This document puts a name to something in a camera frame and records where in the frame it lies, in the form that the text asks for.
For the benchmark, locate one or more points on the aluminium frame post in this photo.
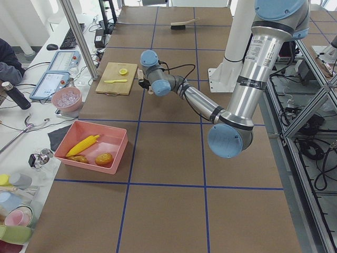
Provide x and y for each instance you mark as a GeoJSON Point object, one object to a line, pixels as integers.
{"type": "Point", "coordinates": [75, 27]}

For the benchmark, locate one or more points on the brown toy potato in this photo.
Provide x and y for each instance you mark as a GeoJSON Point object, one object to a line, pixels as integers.
{"type": "Point", "coordinates": [104, 159]}

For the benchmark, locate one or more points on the black keyboard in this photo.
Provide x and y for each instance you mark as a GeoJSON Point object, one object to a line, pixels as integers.
{"type": "Point", "coordinates": [69, 41]}

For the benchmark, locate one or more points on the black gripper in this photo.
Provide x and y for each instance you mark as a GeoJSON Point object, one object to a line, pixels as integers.
{"type": "Point", "coordinates": [144, 84]}

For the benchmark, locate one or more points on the black water bottle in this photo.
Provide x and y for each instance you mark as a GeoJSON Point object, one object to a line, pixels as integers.
{"type": "Point", "coordinates": [16, 95]}

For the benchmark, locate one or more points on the black power adapter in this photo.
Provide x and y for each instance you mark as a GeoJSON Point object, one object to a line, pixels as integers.
{"type": "Point", "coordinates": [99, 40]}

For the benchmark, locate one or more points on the tan toy ginger root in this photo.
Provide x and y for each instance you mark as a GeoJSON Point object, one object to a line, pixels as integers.
{"type": "Point", "coordinates": [78, 158]}

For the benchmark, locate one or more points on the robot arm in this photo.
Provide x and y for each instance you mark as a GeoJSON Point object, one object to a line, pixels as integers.
{"type": "Point", "coordinates": [275, 22]}

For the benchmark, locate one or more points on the dark grey cloth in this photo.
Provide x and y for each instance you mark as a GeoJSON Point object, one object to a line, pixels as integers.
{"type": "Point", "coordinates": [56, 137]}

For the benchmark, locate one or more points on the beige hand brush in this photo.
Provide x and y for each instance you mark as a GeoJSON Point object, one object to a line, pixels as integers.
{"type": "Point", "coordinates": [182, 25]}

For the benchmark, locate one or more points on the yellow toy lemon slice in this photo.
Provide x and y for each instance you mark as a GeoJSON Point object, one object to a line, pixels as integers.
{"type": "Point", "coordinates": [123, 71]}

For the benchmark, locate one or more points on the pink bowl with pieces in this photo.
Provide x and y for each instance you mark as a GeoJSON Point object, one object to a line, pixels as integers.
{"type": "Point", "coordinates": [68, 99]}

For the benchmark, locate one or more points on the beige plastic dustpan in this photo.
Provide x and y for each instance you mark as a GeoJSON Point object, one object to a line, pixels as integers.
{"type": "Point", "coordinates": [140, 75]}

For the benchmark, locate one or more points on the lower teach pendant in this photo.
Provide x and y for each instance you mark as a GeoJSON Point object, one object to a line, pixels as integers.
{"type": "Point", "coordinates": [49, 84]}

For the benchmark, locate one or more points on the yellow toy knife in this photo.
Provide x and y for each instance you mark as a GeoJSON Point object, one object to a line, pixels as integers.
{"type": "Point", "coordinates": [116, 81]}

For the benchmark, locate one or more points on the pink plastic bin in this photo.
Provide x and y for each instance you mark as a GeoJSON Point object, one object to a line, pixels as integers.
{"type": "Point", "coordinates": [112, 140]}

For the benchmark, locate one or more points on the teach pendant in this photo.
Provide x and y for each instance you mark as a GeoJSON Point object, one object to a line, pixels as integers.
{"type": "Point", "coordinates": [64, 60]}
{"type": "Point", "coordinates": [49, 84]}

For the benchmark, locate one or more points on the stack of coloured cups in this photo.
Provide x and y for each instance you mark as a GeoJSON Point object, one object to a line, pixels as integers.
{"type": "Point", "coordinates": [15, 199]}

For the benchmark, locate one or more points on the black computer mouse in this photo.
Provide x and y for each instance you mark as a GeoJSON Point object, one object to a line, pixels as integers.
{"type": "Point", "coordinates": [52, 47]}

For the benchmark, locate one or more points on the bamboo cutting board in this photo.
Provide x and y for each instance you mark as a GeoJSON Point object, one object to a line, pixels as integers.
{"type": "Point", "coordinates": [111, 73]}

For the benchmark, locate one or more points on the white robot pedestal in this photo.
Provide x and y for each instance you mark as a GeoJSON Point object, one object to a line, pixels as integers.
{"type": "Point", "coordinates": [223, 78]}

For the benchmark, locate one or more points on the yellow toy corn cob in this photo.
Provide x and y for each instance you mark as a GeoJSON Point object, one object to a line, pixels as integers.
{"type": "Point", "coordinates": [82, 145]}

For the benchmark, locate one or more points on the upper teach pendant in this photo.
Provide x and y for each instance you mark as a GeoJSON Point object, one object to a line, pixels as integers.
{"type": "Point", "coordinates": [64, 60]}

